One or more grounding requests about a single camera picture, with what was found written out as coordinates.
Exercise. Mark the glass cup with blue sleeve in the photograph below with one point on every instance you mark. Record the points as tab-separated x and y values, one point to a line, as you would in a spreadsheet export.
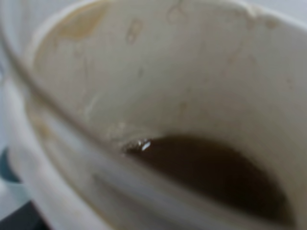
157	114

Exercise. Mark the teal plastic cup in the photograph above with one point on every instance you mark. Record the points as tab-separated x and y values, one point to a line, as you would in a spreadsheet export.
6	171

